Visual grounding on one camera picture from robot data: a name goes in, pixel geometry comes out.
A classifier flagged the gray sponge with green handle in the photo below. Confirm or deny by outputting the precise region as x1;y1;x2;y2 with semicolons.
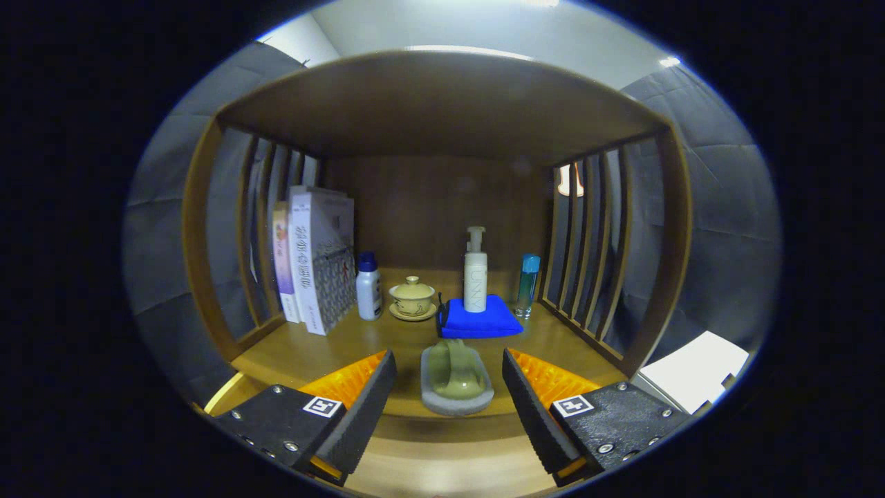
420;338;495;416

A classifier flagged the wooden countertop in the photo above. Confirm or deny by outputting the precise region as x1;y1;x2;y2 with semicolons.
232;266;630;419

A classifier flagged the thick white patterned book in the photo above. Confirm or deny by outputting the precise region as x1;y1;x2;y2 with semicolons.
290;192;357;337

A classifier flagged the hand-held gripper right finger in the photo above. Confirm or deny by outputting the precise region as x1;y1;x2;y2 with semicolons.
499;348;692;488

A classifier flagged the pink purple book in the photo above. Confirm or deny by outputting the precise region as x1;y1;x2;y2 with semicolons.
272;201;301;324

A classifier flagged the blue folded cloth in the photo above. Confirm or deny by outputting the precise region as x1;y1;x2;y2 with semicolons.
438;294;524;340

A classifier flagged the wooden cabinet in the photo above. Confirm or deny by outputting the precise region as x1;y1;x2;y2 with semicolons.
181;50;693;423

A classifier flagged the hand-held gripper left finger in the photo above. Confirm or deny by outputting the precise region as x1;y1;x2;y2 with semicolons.
196;349;400;488

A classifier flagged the white bottle with blue cap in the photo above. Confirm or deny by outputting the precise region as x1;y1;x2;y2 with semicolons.
355;252;383;321

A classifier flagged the thin white book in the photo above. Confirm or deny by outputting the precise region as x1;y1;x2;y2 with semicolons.
287;185;348;208

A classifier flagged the white pump bottle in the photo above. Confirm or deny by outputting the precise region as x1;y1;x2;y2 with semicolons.
463;226;489;313

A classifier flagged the teal glass bottle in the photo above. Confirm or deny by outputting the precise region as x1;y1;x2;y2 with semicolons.
515;254;541;320

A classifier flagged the white filing cabinet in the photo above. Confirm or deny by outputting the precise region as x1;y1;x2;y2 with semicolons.
633;331;751;416

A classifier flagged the yellow lidded teacup with saucer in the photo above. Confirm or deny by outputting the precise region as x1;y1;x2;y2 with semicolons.
388;276;438;322

